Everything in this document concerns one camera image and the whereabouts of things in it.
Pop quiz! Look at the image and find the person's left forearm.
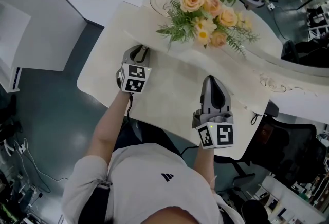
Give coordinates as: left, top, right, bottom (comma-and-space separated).
88, 89, 134, 166

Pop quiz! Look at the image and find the oval white-framed mirror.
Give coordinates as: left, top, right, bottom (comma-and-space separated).
208, 0, 329, 70

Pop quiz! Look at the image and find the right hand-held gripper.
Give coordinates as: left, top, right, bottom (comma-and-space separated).
191, 75, 235, 151

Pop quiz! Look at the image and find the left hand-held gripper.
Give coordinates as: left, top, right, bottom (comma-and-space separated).
115, 44, 152, 95

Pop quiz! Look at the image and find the person's black trouser leg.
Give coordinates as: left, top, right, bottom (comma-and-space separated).
113, 119, 182, 158

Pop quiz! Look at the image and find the person's white shirt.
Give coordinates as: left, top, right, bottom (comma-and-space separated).
61, 142, 249, 224

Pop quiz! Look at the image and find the white desk with shelves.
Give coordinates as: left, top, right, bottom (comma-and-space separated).
0, 0, 106, 72

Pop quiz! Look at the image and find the small black pouch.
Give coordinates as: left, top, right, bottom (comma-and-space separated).
250, 111, 263, 126

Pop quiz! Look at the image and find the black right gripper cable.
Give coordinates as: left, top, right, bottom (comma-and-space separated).
179, 145, 202, 158

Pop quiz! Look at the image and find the person's right forearm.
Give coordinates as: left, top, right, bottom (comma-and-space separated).
193, 145, 216, 192

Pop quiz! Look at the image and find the black office chair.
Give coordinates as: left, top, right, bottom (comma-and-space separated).
213, 101, 327, 186

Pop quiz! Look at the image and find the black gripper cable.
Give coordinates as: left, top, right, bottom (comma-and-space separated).
179, 145, 202, 158
125, 92, 135, 122

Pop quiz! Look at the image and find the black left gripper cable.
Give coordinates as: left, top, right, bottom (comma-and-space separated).
125, 92, 135, 122

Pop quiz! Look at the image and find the cream ornate dressing table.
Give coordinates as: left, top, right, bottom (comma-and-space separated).
76, 0, 329, 161

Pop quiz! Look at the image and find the white work table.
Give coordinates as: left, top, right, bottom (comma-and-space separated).
257, 174, 329, 224

